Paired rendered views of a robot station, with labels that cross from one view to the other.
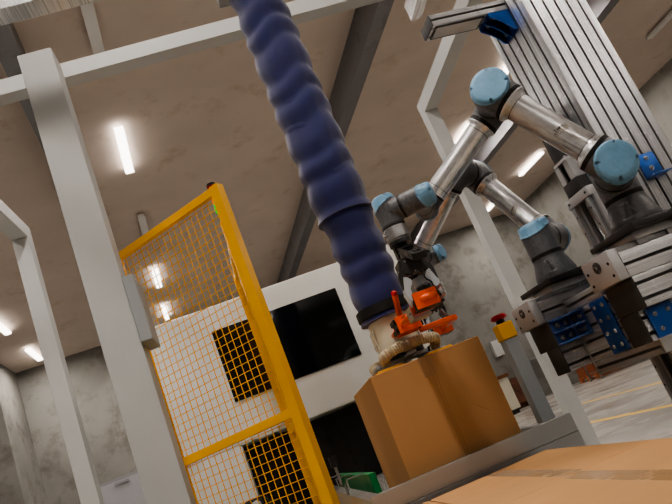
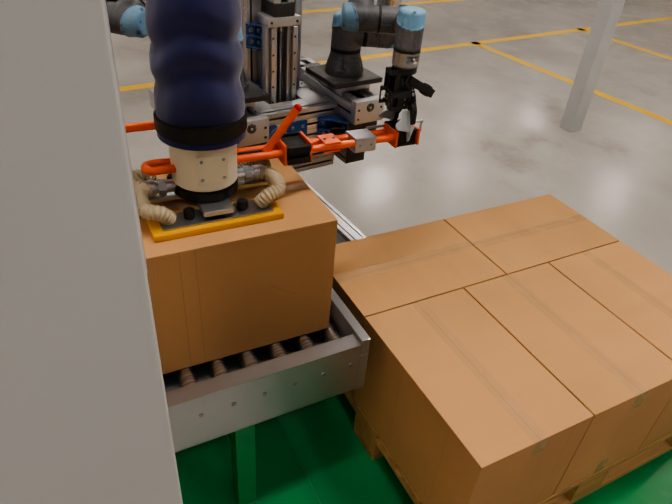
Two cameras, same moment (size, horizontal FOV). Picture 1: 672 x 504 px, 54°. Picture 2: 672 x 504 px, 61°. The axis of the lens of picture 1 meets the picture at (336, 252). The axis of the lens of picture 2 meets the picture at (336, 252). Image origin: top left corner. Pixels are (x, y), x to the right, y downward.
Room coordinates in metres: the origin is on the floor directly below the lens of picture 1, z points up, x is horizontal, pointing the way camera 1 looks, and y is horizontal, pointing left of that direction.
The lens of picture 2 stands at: (2.64, 1.29, 1.78)
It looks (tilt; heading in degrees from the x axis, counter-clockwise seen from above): 36 degrees down; 251
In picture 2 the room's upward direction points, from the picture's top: 5 degrees clockwise
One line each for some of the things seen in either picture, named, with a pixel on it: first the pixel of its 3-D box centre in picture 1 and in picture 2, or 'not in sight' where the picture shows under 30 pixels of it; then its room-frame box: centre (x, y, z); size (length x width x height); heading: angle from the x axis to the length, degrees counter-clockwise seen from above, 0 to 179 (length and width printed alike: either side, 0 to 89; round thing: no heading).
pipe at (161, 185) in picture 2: (402, 353); (205, 182); (2.56, -0.09, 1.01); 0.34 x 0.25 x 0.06; 10
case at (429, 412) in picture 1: (430, 419); (212, 260); (2.55, -0.09, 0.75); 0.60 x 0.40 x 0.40; 10
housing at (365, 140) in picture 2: (418, 312); (360, 140); (2.10, -0.17, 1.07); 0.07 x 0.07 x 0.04; 10
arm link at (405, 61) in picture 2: (396, 235); (406, 59); (1.98, -0.19, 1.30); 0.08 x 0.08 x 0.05
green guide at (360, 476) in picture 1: (347, 483); not in sight; (3.66, 0.40, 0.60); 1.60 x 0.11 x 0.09; 11
